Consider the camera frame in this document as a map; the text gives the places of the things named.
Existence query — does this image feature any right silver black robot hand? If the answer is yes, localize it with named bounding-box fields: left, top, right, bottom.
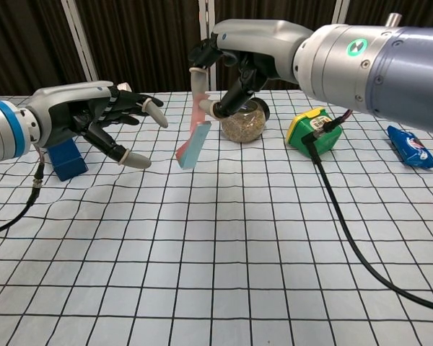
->
left=187, top=19, right=314, bottom=120

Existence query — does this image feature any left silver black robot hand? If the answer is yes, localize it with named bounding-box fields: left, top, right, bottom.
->
left=23, top=81, right=169, bottom=169

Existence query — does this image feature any dark blue rectangular box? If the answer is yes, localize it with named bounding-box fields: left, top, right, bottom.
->
left=46, top=138, right=89, bottom=182

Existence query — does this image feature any round glass jar black lid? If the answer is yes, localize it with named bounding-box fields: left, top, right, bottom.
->
left=219, top=97, right=271, bottom=143

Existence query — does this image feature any black pleated curtain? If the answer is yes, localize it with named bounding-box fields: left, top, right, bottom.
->
left=0, top=0, right=433, bottom=102

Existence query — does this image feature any green container yellow lid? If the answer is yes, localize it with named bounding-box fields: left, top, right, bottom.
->
left=286, top=107, right=344, bottom=159

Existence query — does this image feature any blue snack packet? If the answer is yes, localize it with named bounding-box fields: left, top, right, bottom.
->
left=387, top=125, right=433, bottom=169

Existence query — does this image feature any light blue checked tablecloth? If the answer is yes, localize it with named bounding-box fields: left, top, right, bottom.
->
left=0, top=88, right=433, bottom=346

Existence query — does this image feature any grey metal frame post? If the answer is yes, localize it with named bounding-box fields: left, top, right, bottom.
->
left=331, top=0, right=351, bottom=30
left=199, top=0, right=217, bottom=91
left=62, top=0, right=102, bottom=84

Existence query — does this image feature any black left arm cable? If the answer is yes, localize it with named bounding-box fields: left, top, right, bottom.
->
left=0, top=142, right=50, bottom=238

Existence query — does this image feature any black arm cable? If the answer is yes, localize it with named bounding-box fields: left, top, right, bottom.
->
left=0, top=142, right=50, bottom=238
left=301, top=110, right=433, bottom=314

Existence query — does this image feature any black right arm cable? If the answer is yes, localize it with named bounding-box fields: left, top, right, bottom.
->
left=301, top=110, right=433, bottom=314

